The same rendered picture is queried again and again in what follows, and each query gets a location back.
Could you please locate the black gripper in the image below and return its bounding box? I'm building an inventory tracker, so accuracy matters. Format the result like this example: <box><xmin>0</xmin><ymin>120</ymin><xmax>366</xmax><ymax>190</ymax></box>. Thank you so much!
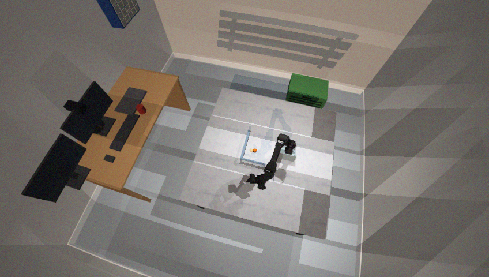
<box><xmin>246</xmin><ymin>174</ymin><xmax>263</xmax><ymax>184</ymax></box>

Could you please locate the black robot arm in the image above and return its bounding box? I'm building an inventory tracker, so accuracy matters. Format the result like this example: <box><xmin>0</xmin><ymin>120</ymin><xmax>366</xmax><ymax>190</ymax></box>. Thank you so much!
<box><xmin>257</xmin><ymin>133</ymin><xmax>296</xmax><ymax>190</ymax></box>

